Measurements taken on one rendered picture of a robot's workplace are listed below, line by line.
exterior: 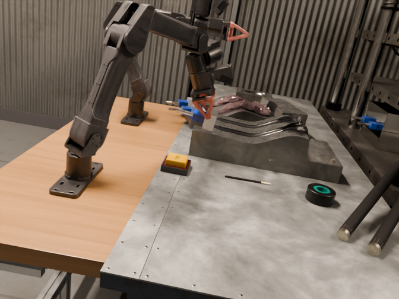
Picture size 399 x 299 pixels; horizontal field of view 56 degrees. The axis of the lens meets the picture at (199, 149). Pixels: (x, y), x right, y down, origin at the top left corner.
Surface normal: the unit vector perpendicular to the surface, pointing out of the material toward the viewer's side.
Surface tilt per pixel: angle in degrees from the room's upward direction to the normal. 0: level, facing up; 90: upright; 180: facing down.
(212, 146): 90
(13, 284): 0
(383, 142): 90
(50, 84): 90
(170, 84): 90
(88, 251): 0
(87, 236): 0
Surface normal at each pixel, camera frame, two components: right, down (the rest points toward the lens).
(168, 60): -0.08, 0.34
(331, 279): 0.15, -0.92
